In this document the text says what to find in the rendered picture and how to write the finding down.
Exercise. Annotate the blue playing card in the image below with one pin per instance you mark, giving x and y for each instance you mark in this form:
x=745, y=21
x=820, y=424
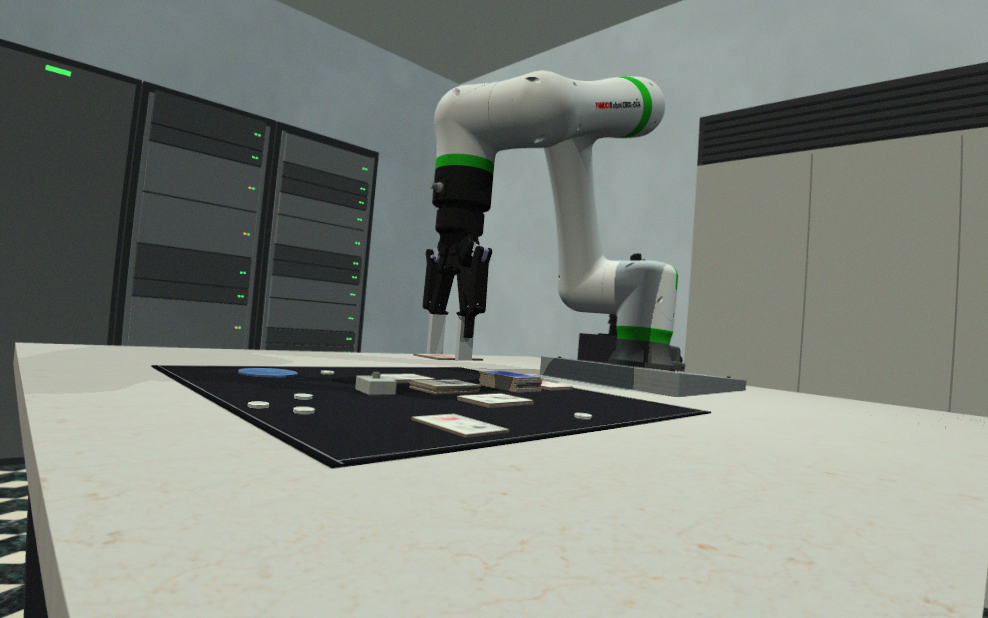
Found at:
x=511, y=375

